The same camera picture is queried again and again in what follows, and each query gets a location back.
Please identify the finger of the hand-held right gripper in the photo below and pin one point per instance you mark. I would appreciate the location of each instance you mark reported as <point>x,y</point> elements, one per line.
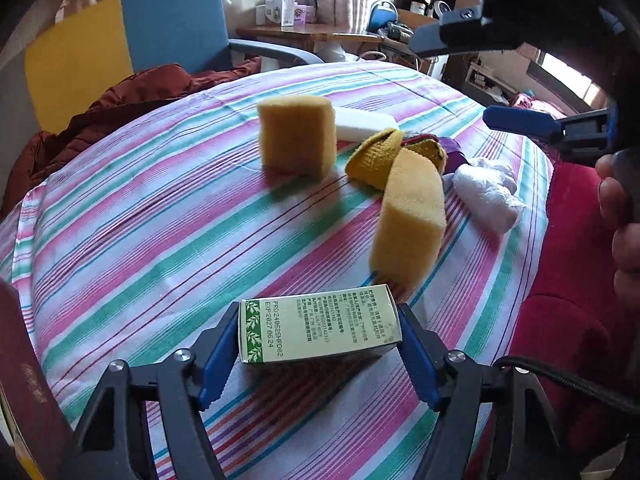
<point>520,120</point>
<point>450,35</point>

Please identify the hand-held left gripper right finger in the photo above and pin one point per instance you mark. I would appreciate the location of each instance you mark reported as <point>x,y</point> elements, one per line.
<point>417,360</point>

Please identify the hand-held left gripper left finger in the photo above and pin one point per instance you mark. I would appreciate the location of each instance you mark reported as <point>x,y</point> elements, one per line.
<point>215,360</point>

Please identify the purple cloth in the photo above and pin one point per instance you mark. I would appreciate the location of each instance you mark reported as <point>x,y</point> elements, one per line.
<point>452,152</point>

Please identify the white plastic bag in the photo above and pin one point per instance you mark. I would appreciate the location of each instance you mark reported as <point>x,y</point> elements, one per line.
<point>487,190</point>

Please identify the green and white box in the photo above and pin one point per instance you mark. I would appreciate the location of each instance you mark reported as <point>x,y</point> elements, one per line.
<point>320,325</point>

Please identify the white foam block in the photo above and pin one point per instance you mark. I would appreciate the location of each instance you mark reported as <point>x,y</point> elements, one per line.
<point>365,122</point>

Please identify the yellow sponge block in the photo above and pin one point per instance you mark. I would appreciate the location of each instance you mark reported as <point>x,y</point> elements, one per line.
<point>410,215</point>
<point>297,135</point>

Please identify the yellow knitted sock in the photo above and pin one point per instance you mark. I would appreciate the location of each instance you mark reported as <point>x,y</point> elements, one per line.
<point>372,160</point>

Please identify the person's right hand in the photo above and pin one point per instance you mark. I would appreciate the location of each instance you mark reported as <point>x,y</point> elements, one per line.
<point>622,230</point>

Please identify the black speaker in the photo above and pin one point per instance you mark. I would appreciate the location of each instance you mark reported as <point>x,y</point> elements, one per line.
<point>440,2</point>

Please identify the blue basket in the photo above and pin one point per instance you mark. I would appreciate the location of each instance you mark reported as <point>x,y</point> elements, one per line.
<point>382,15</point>

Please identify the wooden side desk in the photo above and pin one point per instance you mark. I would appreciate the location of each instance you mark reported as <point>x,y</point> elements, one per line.
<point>325,35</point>

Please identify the small pink box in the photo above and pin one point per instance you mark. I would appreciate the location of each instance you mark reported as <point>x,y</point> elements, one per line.
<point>305,12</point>

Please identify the person's red garment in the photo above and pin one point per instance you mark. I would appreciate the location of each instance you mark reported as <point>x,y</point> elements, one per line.
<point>565,260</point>

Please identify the striped tablecloth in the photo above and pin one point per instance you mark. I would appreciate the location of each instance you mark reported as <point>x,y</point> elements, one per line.
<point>150,220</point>

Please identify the tall white carton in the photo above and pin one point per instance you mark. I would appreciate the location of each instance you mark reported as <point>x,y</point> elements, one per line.
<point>287,7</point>

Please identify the white jar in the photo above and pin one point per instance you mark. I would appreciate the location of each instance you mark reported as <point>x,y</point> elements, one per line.
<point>260,15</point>

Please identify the rust brown jacket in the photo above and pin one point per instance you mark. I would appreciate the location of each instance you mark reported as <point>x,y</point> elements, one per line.
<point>125,100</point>

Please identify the grey yellow blue chair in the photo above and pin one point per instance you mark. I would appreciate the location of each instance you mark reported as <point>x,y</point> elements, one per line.
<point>170,20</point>

